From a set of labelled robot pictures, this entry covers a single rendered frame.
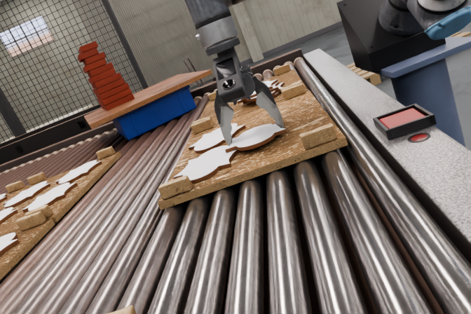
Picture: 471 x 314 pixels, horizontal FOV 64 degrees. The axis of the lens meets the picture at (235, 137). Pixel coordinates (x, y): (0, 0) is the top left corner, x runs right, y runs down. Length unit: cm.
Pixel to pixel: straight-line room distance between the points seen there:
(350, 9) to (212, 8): 72
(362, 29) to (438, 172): 86
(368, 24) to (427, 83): 26
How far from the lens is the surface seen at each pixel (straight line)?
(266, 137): 73
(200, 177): 70
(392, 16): 129
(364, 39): 130
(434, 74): 134
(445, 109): 138
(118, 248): 69
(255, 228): 53
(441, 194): 49
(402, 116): 69
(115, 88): 165
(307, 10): 1079
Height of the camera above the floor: 117
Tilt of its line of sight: 16 degrees down
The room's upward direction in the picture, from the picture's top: 23 degrees counter-clockwise
